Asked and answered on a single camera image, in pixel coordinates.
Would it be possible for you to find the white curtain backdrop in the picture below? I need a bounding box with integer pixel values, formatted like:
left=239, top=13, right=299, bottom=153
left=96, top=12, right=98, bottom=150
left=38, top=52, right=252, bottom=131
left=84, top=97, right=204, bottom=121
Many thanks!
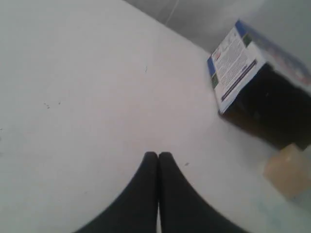
left=128, top=0, right=311, bottom=67

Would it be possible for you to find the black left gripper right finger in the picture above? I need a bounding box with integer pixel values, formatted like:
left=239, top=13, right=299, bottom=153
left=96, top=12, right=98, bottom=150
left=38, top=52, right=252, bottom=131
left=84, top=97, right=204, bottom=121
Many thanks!
left=158, top=152, right=241, bottom=233

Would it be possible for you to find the light wooden block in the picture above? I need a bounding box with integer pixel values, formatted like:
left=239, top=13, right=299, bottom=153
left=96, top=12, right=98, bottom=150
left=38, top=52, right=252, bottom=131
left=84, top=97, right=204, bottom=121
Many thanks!
left=263, top=144, right=311, bottom=199

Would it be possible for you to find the blue white cardboard box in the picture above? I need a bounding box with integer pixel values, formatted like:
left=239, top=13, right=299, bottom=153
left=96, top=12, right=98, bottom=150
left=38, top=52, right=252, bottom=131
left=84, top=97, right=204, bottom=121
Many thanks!
left=207, top=20, right=311, bottom=149

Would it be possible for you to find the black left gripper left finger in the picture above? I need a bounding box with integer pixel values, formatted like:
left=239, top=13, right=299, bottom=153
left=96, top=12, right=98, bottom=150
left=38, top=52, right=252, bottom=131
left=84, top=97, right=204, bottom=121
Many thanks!
left=77, top=151, right=158, bottom=233

